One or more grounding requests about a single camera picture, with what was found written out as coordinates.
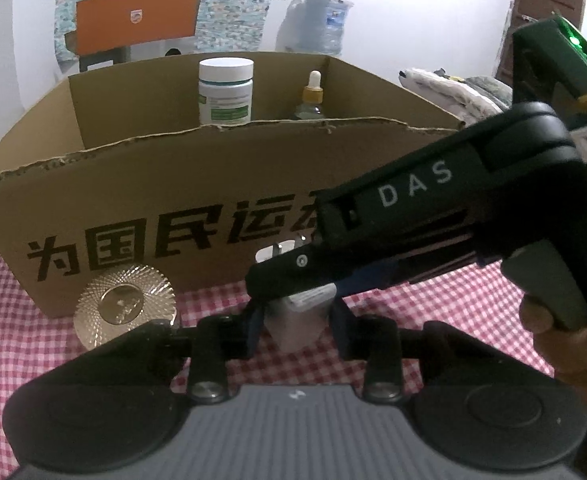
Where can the orange and dark product box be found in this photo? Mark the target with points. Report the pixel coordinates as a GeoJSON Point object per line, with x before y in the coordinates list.
{"type": "Point", "coordinates": [133, 15]}

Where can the person's right hand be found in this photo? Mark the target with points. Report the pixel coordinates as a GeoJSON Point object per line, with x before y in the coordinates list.
{"type": "Point", "coordinates": [583, 360]}

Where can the green glass dropper bottle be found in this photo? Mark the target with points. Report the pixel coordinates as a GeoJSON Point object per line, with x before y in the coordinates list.
{"type": "Point", "coordinates": [313, 97]}

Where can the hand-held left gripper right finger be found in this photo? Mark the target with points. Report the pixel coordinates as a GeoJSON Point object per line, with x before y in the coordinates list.
{"type": "Point", "coordinates": [342, 330]}

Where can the red checked tablecloth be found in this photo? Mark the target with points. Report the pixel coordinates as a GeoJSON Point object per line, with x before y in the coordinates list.
{"type": "Point", "coordinates": [3, 340]}

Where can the brown wooden door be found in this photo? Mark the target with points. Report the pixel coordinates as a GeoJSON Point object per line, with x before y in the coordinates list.
{"type": "Point", "coordinates": [548, 0]}

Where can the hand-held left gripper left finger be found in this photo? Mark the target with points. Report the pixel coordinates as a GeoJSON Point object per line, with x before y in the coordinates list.
{"type": "Point", "coordinates": [254, 332]}

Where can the brown cardboard box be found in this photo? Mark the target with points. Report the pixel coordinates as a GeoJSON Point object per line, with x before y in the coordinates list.
{"type": "Point", "coordinates": [123, 185]}

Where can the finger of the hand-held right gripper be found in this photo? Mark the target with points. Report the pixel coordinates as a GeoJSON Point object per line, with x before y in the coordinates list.
{"type": "Point", "coordinates": [368, 277]}
{"type": "Point", "coordinates": [293, 272]}

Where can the white pill bottle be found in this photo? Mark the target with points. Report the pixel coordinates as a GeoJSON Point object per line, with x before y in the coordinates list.
{"type": "Point", "coordinates": [226, 95]}

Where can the gold lidded jar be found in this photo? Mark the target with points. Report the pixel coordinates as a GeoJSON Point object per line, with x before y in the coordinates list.
{"type": "Point", "coordinates": [123, 300]}

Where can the pile of clothes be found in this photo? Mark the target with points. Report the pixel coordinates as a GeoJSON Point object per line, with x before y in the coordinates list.
{"type": "Point", "coordinates": [448, 90]}

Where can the white charger plug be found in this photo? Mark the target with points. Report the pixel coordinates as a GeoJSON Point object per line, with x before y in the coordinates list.
{"type": "Point", "coordinates": [298, 325]}

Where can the blue water bottle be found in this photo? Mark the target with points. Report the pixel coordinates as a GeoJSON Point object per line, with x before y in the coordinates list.
{"type": "Point", "coordinates": [328, 25]}

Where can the patterned wall cloth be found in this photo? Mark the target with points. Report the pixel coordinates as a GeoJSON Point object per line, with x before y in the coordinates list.
{"type": "Point", "coordinates": [233, 5]}

